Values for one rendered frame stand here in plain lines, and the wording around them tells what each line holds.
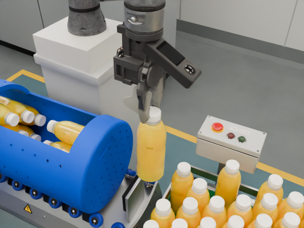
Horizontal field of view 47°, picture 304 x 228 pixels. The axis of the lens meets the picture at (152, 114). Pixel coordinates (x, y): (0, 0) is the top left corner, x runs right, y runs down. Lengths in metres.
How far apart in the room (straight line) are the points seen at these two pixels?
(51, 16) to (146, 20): 2.62
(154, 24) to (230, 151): 0.60
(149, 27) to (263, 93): 2.65
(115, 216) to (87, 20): 0.70
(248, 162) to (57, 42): 0.79
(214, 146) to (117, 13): 1.77
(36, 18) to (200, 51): 1.63
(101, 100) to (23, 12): 2.22
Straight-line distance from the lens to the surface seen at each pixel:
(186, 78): 0.64
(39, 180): 1.01
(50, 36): 1.38
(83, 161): 0.91
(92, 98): 1.38
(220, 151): 1.14
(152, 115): 0.75
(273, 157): 2.66
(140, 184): 1.06
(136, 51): 0.68
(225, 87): 3.21
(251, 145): 1.11
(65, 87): 1.45
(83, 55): 1.28
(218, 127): 1.13
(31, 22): 3.46
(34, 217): 1.26
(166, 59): 0.64
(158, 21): 0.63
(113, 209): 1.14
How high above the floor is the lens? 1.87
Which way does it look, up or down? 41 degrees down
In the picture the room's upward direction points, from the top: straight up
